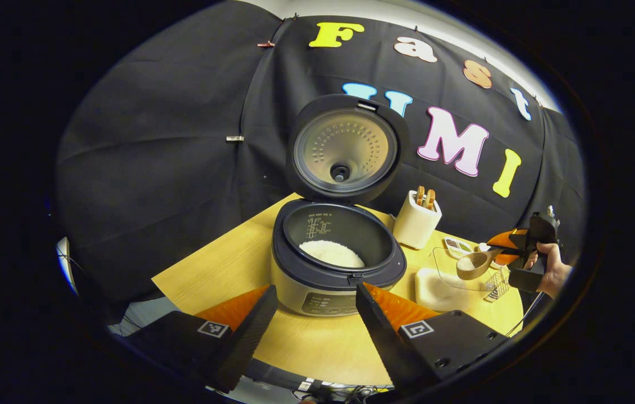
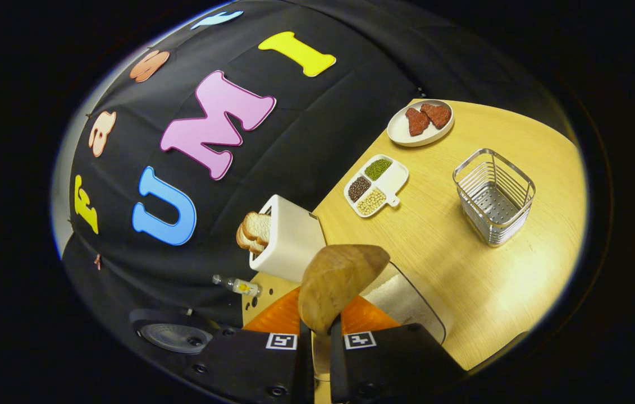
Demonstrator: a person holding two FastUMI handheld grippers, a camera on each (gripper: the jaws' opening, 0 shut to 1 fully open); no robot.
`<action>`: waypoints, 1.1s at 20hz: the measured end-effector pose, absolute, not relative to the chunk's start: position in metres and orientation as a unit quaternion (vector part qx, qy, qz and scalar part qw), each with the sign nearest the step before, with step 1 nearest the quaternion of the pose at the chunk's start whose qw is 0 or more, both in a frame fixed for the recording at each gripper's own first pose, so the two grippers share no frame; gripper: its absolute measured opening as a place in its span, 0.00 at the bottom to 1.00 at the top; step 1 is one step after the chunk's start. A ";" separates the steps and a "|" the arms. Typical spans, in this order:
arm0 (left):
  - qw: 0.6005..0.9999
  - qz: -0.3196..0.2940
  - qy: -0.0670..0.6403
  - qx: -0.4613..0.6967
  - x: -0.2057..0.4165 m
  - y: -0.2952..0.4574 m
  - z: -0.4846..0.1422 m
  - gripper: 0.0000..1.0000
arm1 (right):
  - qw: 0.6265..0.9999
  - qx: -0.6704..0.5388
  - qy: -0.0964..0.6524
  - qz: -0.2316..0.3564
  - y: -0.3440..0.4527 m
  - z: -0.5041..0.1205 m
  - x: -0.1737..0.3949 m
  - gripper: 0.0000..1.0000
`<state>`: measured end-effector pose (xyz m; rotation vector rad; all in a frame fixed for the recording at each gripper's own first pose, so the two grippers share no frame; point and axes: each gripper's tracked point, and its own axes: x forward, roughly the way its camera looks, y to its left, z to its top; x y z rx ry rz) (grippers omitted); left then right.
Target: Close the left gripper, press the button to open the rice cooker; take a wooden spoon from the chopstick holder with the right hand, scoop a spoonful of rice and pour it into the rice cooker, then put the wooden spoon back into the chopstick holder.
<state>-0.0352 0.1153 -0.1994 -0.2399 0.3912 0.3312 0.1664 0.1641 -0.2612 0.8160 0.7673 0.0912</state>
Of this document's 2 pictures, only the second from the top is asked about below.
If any dark grey rice cooker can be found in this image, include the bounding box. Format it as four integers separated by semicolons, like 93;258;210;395
129;307;222;357

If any white round plate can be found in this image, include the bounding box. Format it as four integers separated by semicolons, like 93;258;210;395
387;99;455;148

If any pile of yellow beans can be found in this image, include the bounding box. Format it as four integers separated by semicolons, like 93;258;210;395
356;188;386;216

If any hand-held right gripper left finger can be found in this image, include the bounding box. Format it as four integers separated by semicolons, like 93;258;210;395
182;286;315;404

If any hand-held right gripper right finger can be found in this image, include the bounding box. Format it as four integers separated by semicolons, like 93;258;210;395
328;295;467;404

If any pile of dark beans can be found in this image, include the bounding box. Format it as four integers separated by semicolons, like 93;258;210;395
348;176;372;203

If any pile of green beans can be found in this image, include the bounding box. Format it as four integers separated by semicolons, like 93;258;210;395
364;158;392;181

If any small glass bottle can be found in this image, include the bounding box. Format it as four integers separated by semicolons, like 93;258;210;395
212;274;262;298

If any white rice heap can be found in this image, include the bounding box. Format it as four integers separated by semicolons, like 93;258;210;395
363;274;436;337

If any wooden spoon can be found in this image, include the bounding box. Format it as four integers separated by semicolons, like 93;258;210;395
298;244;391;404

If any clear plastic box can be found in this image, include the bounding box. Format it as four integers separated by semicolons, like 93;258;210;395
359;261;446;344

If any metal wire chopstick holder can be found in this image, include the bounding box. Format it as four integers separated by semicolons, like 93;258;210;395
453;148;536;247

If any white divided dish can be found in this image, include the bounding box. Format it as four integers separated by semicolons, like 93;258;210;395
344;154;409;218

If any white toaster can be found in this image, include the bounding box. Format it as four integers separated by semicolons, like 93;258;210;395
249;194;327;283

